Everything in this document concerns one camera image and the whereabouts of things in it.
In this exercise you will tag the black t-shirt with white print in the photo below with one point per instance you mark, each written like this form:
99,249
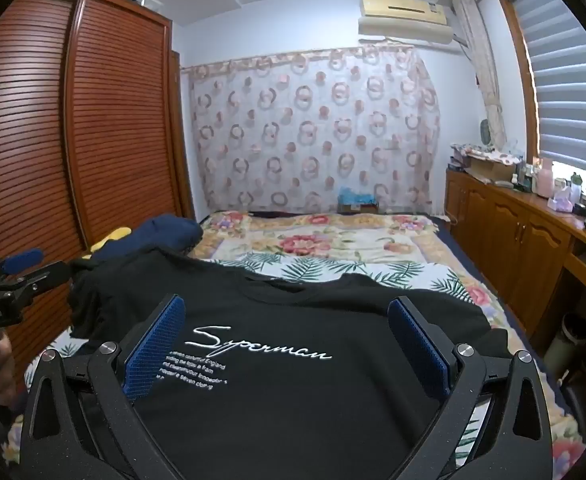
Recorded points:
293,410

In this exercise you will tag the cardboard box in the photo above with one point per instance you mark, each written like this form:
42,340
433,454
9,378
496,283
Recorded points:
488,169

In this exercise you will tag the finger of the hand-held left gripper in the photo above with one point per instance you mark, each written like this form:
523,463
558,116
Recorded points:
23,259
48,274

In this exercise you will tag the wooden louvred wardrobe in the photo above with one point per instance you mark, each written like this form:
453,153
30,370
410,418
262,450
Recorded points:
113,110

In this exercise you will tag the wall air conditioner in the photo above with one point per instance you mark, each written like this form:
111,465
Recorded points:
403,15

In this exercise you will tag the person's left hand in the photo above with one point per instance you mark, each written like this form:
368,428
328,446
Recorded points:
2,375

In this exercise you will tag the small brown box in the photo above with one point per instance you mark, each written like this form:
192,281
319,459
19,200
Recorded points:
358,208

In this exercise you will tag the blue plastic bag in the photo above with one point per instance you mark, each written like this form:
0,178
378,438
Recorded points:
357,195

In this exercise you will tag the small grey fan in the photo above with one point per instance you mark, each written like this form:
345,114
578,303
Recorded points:
487,131

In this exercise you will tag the green cap bottle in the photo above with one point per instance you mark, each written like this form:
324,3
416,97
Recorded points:
576,189

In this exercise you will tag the navy blue cloth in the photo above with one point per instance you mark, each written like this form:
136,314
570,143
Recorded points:
168,232

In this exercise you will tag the pink tissue pack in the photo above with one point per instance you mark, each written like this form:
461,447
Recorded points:
560,202

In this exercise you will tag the floral blanket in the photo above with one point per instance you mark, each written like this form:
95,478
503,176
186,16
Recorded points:
323,245

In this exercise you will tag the wooden window frame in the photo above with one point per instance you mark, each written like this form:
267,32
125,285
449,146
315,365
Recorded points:
520,60

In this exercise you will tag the yellow plush toy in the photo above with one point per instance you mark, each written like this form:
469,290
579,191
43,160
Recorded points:
115,234

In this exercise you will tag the leaf print bedsheet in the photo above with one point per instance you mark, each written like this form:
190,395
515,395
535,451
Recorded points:
423,272

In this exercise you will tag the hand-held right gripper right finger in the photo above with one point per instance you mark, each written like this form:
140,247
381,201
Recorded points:
423,345

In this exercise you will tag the pink jug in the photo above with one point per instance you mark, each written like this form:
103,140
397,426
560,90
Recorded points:
544,176

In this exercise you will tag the beige tied drape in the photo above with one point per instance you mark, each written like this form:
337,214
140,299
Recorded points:
483,70

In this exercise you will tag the wooden sideboard cabinet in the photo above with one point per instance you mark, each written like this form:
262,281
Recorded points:
503,230

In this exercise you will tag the white box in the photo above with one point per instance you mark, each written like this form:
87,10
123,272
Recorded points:
148,2

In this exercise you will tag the beige cylindrical bin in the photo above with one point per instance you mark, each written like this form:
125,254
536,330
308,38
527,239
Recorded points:
565,342

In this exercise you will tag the group of small dark bottles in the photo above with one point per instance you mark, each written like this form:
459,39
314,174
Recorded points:
522,176

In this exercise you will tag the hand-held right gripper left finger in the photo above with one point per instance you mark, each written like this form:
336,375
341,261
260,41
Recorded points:
155,345

